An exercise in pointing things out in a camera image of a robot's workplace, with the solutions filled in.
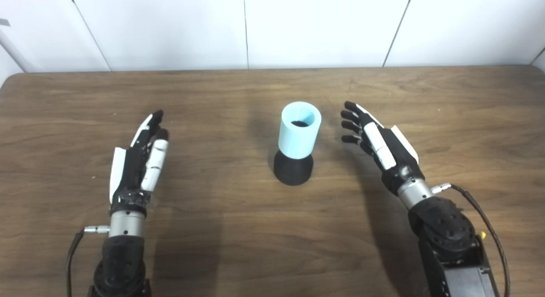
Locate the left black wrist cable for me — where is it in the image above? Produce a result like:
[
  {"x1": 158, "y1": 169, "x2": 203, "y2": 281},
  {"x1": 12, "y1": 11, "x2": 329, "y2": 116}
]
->
[{"x1": 66, "y1": 225, "x2": 110, "y2": 297}]

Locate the light-blue hose piece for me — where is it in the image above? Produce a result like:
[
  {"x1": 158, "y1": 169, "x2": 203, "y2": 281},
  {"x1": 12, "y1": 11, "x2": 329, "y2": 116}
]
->
[{"x1": 278, "y1": 101, "x2": 322, "y2": 159}]

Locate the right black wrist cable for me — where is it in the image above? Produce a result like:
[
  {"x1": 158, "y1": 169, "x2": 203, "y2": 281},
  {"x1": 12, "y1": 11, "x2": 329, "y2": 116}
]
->
[{"x1": 431, "y1": 183, "x2": 511, "y2": 297}]

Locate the left white and black hand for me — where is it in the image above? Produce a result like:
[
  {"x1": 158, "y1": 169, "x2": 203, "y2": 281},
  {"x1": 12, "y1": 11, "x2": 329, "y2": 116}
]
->
[{"x1": 109, "y1": 110, "x2": 170, "y2": 217}]

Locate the right white and black hand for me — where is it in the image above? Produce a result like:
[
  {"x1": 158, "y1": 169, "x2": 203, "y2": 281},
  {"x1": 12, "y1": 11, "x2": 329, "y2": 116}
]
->
[{"x1": 340, "y1": 101, "x2": 425, "y2": 196}]

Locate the black flared nozzle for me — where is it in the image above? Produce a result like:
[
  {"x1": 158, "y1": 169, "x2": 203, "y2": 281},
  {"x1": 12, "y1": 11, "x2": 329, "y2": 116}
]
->
[{"x1": 273, "y1": 150, "x2": 314, "y2": 186}]

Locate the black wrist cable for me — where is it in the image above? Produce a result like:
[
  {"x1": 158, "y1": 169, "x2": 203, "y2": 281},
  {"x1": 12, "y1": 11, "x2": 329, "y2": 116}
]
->
[
  {"x1": 66, "y1": 225, "x2": 110, "y2": 297},
  {"x1": 431, "y1": 183, "x2": 511, "y2": 297}
]

